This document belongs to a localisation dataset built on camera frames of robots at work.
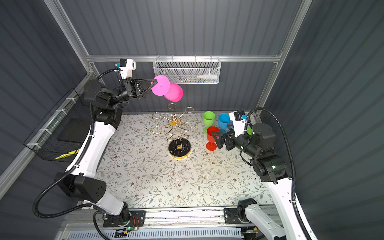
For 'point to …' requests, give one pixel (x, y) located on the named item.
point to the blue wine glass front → (223, 119)
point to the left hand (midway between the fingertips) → (157, 83)
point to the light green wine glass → (208, 118)
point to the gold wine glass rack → (179, 148)
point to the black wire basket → (60, 137)
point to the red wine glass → (212, 145)
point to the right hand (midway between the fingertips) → (222, 130)
